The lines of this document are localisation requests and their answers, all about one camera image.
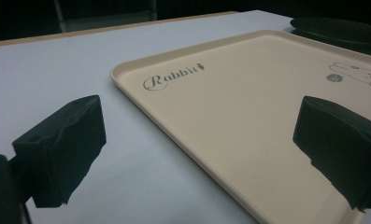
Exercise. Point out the beige printed plastic tray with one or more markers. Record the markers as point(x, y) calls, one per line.
point(236, 118)

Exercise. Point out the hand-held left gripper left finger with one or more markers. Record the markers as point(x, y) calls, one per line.
point(61, 149)

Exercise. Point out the black round plate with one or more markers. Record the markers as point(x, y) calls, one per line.
point(339, 32)

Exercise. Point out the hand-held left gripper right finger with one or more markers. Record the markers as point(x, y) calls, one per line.
point(342, 149)

